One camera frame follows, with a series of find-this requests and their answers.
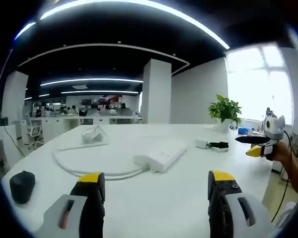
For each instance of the white office chair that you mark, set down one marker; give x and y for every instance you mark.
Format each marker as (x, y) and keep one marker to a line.
(33, 131)

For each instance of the blue box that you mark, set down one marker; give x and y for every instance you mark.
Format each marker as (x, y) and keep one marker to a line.
(244, 131)

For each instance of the green potted plant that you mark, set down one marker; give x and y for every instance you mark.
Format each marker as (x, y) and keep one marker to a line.
(224, 109)

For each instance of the row of white office desks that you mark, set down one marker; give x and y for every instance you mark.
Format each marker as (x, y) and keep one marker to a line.
(89, 120)

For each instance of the white charger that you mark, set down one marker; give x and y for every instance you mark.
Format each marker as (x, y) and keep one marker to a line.
(201, 143)

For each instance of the white desk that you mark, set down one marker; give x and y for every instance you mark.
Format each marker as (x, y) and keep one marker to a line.
(149, 198)

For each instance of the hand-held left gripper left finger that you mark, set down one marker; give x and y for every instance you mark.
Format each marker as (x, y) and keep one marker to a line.
(89, 198)

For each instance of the white power strip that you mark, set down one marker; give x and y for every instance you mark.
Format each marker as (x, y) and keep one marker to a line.
(161, 155)

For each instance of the person's right hand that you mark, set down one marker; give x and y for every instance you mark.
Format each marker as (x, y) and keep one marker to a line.
(280, 151)

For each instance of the black computer mouse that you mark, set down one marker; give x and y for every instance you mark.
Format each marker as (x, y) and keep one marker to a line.
(22, 186)

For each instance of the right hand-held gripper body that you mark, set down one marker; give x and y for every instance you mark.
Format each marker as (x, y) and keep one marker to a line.
(274, 126)

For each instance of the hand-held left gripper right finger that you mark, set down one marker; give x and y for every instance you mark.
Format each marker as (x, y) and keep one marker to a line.
(226, 198)

